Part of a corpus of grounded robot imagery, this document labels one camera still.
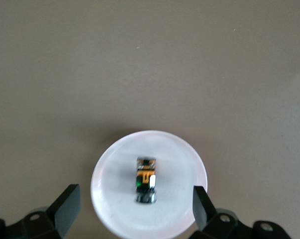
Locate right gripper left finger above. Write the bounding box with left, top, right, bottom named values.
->
left=0, top=183, right=81, bottom=239

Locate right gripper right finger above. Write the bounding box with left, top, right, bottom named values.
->
left=189, top=185, right=296, bottom=239

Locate pink round plate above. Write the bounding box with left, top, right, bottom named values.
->
left=90, top=130, right=208, bottom=239

